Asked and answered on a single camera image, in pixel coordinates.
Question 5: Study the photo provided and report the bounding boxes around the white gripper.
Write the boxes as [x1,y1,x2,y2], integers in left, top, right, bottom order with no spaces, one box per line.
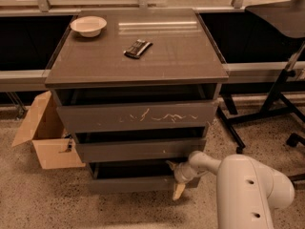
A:
[166,160,198,200]

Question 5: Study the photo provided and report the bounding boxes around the grey bottom drawer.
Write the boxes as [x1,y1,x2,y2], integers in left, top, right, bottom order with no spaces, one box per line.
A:
[88,159,202,196]

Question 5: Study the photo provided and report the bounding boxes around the grey drawer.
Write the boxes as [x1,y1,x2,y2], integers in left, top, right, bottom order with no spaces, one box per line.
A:
[76,130,206,162]
[55,87,217,133]
[88,159,202,196]

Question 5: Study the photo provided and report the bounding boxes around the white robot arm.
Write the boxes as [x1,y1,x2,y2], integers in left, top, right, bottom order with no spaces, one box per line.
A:
[169,151,295,229]

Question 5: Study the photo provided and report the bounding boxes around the grey middle drawer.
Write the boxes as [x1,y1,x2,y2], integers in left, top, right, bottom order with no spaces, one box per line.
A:
[76,130,206,162]

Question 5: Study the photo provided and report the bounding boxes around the grey top drawer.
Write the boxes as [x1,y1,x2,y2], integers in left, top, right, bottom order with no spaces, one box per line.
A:
[55,87,217,133]

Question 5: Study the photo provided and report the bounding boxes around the grey drawer cabinet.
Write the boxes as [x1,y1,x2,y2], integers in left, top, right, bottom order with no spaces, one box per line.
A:
[46,9,228,193]

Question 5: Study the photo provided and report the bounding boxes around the open cardboard box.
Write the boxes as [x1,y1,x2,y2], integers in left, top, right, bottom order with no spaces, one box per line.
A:
[12,92,85,169]

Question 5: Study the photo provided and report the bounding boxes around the black office chair base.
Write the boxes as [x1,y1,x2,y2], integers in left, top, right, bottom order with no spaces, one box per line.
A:
[285,132,305,183]

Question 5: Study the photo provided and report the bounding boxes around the black snack packet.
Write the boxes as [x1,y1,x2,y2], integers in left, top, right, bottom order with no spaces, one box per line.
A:
[124,39,153,59]

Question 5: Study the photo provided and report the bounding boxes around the white bowl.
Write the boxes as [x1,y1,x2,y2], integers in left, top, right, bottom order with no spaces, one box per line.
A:
[71,16,107,38]

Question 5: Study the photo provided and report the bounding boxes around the black rolling stand table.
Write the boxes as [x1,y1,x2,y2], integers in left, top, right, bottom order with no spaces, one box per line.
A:
[217,0,305,154]

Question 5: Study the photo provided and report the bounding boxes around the metal window rail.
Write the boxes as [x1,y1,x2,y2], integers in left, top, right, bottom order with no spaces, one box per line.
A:
[0,61,305,93]

